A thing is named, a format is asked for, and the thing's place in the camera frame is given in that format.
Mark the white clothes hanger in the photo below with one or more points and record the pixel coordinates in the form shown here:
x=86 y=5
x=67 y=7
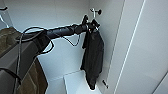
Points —
x=94 y=16
x=4 y=21

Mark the white wardrobe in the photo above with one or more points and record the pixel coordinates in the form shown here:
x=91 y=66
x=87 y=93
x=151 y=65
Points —
x=60 y=13

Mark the black t-shirt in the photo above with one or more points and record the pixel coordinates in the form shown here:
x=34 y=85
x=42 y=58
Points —
x=93 y=56

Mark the white inner shelf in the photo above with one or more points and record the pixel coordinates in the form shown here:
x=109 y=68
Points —
x=78 y=83

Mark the black hanging rod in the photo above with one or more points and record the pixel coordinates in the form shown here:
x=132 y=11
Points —
x=98 y=12
x=2 y=8

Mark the small black hook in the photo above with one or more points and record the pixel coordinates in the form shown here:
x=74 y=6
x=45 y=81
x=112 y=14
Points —
x=105 y=83

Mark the olive brown jacket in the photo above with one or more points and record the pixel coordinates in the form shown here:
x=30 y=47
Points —
x=8 y=40

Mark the white wardrobe door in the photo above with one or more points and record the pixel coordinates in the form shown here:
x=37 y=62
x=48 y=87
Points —
x=143 y=50

